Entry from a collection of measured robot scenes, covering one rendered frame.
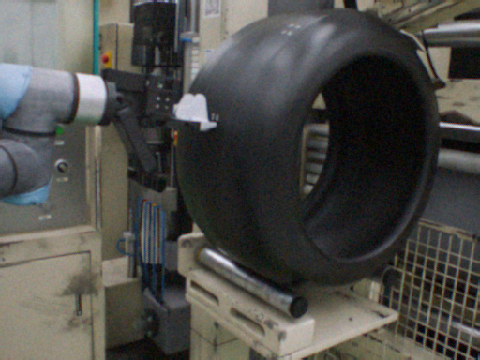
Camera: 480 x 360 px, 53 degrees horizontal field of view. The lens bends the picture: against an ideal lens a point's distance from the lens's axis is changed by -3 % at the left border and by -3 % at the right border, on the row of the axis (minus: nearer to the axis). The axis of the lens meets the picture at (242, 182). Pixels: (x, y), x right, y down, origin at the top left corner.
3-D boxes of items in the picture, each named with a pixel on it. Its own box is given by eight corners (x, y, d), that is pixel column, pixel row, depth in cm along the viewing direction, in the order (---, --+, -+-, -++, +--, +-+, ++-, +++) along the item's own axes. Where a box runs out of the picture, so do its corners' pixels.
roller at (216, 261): (214, 249, 123) (204, 265, 122) (202, 242, 120) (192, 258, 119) (313, 302, 95) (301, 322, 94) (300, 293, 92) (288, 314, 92)
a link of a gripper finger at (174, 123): (205, 122, 80) (157, 116, 75) (204, 131, 80) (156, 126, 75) (190, 119, 84) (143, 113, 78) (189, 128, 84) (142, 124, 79)
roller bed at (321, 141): (296, 217, 159) (303, 124, 153) (329, 211, 167) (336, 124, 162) (342, 232, 143) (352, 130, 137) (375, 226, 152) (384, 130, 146)
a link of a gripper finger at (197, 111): (228, 98, 83) (181, 91, 78) (224, 133, 84) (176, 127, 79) (218, 97, 86) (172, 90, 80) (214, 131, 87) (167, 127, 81)
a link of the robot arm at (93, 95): (77, 126, 68) (60, 122, 75) (108, 128, 71) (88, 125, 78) (82, 72, 67) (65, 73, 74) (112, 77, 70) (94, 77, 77)
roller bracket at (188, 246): (177, 274, 120) (177, 235, 118) (297, 247, 144) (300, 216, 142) (184, 278, 118) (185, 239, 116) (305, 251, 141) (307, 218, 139)
